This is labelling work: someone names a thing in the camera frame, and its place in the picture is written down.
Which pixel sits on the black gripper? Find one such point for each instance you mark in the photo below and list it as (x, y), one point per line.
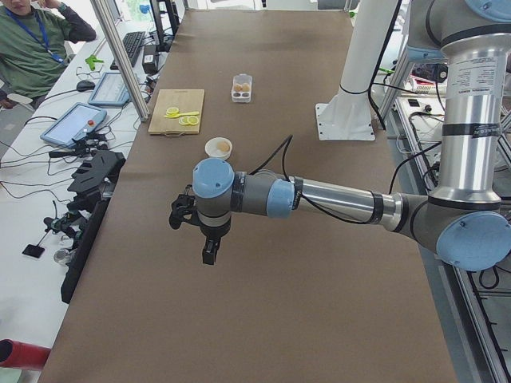
(212, 234)

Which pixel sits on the brown egg from bowl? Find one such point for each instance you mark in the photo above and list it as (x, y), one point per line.
(223, 146)

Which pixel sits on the clear plastic egg box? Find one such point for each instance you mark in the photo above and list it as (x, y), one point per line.
(241, 91)

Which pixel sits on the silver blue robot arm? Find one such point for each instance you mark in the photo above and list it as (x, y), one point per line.
(220, 191)

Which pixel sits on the white round bowl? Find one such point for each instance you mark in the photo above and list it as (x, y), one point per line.
(213, 152)

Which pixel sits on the lemon slice pair top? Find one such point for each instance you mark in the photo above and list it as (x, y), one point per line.
(190, 120)

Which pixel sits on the yellow plastic knife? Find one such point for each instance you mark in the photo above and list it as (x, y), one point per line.
(178, 115)

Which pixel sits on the single lemon slice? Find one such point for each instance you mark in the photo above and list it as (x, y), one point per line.
(172, 111)

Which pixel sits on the wooden cutting board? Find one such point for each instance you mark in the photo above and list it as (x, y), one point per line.
(186, 100)

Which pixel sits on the small black square pad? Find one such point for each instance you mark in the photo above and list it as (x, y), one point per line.
(33, 251)

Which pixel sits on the near blue teach pendant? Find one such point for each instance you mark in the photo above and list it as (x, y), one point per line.
(74, 125)

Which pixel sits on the blue teach pendant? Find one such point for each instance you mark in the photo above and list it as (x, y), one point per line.
(74, 125)
(110, 91)

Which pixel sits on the far blue teach pendant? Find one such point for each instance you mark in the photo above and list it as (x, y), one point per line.
(110, 91)

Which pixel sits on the black power adapter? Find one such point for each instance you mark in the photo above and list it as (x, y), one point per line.
(150, 62)

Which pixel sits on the black computer mouse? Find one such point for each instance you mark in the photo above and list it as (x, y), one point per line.
(85, 85)

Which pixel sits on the eyeglasses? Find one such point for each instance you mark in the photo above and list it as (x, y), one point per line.
(88, 74)

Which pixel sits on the black keyboard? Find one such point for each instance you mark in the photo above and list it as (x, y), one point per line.
(133, 42)

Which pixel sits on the green plastic clamp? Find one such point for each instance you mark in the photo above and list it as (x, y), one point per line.
(92, 60)

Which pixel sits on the red cylinder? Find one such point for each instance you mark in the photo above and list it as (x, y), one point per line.
(21, 355)

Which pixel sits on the person in green sweater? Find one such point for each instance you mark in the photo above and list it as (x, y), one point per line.
(33, 53)

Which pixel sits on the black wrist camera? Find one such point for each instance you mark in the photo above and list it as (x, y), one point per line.
(183, 210)

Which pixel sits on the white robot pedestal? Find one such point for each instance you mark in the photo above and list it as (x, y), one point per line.
(347, 116)

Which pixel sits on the aluminium frame rack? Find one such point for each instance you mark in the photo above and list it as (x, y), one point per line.
(460, 220)

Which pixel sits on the aluminium frame post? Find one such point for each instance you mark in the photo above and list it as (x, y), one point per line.
(105, 18)

